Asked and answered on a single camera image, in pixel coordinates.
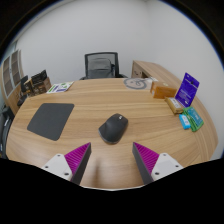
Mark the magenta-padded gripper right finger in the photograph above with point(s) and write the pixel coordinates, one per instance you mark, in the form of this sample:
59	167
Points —
163	165

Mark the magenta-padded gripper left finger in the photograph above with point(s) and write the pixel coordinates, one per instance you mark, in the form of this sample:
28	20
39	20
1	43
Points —
58	165

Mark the dark grey computer mouse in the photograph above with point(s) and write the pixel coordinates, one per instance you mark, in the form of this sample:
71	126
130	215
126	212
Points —
112	129

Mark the dark grey mouse pad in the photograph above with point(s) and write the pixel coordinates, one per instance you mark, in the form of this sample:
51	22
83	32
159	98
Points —
50	120

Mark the small blue box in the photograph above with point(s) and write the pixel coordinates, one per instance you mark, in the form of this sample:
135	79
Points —
184	121

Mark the green packet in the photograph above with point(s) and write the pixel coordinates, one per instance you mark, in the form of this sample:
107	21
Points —
196	119

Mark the small tan box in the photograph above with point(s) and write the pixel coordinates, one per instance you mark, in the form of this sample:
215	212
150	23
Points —
174	105

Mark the large black office chair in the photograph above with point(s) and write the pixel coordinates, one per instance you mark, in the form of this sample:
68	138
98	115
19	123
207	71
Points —
6	126

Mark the orange-brown cardboard box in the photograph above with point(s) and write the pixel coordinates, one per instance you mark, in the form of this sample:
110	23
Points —
163	90

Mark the white printed paper sheet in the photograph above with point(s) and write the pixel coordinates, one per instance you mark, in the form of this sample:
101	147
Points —
60	87

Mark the purple package card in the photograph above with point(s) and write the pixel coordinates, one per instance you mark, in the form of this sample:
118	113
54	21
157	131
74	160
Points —
187	90

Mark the large brown cardboard box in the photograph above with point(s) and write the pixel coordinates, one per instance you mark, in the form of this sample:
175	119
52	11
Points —
42	87

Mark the small brown cardboard box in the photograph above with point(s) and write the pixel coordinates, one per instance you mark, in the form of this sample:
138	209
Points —
29	87

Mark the small black chair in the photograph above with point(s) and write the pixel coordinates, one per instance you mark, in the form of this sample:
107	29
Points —
23	83

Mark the black cardboard box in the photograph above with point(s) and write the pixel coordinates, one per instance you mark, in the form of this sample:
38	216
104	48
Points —
39	76

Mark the wooden side desk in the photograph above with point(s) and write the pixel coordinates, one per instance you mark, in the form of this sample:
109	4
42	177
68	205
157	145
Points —
156	70

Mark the wooden shelf unit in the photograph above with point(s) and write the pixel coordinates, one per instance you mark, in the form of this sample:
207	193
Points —
11	71

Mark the grey backpack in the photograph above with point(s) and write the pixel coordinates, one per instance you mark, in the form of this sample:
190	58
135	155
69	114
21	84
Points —
101	68

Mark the black mesh office chair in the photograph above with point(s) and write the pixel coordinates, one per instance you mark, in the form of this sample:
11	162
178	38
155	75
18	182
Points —
101	55

